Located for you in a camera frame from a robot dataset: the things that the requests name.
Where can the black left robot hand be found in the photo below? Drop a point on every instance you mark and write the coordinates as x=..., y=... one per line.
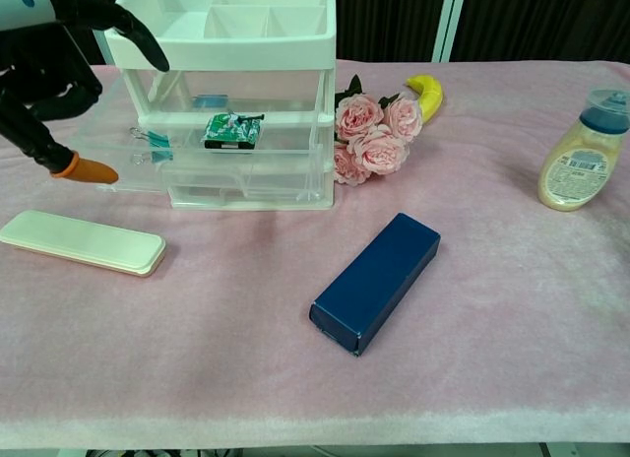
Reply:
x=29, y=78

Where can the clear drawer holding binder clips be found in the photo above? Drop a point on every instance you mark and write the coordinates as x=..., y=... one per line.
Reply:
x=133, y=176

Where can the small green toy tank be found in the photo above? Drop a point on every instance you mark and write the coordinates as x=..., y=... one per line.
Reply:
x=231, y=129

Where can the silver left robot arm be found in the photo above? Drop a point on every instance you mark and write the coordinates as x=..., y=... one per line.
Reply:
x=19, y=6

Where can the empty clear plastic drawer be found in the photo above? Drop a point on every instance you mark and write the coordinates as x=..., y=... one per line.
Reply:
x=275, y=196

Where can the teal binder clip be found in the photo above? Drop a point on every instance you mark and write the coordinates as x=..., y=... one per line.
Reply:
x=158, y=138
x=210, y=101
x=161, y=156

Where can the cream flat pencil case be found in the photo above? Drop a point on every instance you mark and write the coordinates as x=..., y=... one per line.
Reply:
x=88, y=240

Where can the pink fleece table cloth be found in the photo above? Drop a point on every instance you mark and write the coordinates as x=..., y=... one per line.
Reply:
x=197, y=353

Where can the pink artificial rose bouquet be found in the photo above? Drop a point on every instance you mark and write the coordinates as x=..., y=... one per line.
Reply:
x=376, y=149

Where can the yellow toy banana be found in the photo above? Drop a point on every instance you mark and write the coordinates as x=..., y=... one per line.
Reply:
x=430, y=95

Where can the dark blue cardboard box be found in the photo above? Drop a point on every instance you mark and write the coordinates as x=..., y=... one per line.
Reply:
x=374, y=284

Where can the black curtain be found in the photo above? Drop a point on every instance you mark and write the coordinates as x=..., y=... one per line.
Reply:
x=541, y=19

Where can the cream bottle with blue cap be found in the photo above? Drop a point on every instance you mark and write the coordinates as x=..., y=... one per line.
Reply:
x=576, y=171

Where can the white plastic drawer organizer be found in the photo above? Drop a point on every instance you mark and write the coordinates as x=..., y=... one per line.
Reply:
x=221, y=50

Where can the white frame post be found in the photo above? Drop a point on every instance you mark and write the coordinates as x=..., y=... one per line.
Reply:
x=449, y=19

